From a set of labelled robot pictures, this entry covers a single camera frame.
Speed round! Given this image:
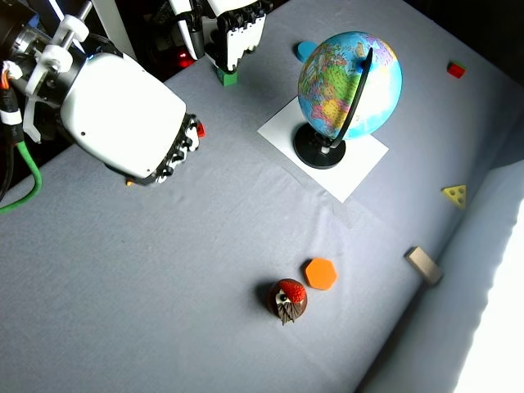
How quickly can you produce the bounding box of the grey table cloth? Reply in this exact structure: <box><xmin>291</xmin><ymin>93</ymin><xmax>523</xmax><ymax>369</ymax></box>
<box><xmin>0</xmin><ymin>0</ymin><xmax>524</xmax><ymax>393</ymax></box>

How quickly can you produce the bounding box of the plain wooden rectangular block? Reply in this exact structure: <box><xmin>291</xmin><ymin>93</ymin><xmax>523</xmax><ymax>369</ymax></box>
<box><xmin>404</xmin><ymin>245</ymin><xmax>445</xmax><ymax>287</ymax></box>

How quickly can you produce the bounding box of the yellow triangle block with holes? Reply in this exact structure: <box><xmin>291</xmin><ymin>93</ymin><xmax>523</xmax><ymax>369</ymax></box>
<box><xmin>440</xmin><ymin>183</ymin><xmax>468</xmax><ymax>210</ymax></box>

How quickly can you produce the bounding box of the strawberry chocolate cake toy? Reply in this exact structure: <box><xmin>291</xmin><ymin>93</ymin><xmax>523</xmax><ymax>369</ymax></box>
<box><xmin>267</xmin><ymin>278</ymin><xmax>309</xmax><ymax>327</ymax></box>

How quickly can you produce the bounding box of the black cable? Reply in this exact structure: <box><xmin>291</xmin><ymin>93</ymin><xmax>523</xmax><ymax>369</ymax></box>
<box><xmin>0</xmin><ymin>88</ymin><xmax>26</xmax><ymax>202</ymax></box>

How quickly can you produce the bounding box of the light blue flat block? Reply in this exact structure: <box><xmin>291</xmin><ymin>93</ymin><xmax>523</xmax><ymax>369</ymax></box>
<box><xmin>291</xmin><ymin>40</ymin><xmax>318</xmax><ymax>65</ymax></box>

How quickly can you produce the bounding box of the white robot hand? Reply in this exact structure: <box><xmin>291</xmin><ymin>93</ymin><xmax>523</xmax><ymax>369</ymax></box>
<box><xmin>169</xmin><ymin>0</ymin><xmax>274</xmax><ymax>73</ymax></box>
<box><xmin>60</xmin><ymin>52</ymin><xmax>202</xmax><ymax>187</ymax></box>

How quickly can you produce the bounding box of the world globe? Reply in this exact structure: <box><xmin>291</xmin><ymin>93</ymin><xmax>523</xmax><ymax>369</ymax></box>
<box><xmin>292</xmin><ymin>30</ymin><xmax>404</xmax><ymax>170</ymax></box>

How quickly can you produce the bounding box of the green cable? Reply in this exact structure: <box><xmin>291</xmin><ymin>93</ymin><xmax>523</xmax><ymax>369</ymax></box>
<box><xmin>0</xmin><ymin>140</ymin><xmax>43</xmax><ymax>215</ymax></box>

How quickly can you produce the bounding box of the green cube block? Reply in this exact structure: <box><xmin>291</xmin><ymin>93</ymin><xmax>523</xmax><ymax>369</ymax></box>
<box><xmin>216</xmin><ymin>65</ymin><xmax>240</xmax><ymax>88</ymax></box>

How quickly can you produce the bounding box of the white upright panel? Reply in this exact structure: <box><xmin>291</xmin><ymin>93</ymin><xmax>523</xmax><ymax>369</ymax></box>
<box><xmin>90</xmin><ymin>0</ymin><xmax>139</xmax><ymax>62</ymax></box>

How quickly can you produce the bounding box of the white paper sheet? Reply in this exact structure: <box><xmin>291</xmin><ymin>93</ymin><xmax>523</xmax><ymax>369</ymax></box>
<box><xmin>256</xmin><ymin>96</ymin><xmax>391</xmax><ymax>204</ymax></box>

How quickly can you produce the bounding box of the orange hexagon block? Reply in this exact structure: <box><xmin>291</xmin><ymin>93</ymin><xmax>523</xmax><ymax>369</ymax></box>
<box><xmin>302</xmin><ymin>256</ymin><xmax>339</xmax><ymax>292</ymax></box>

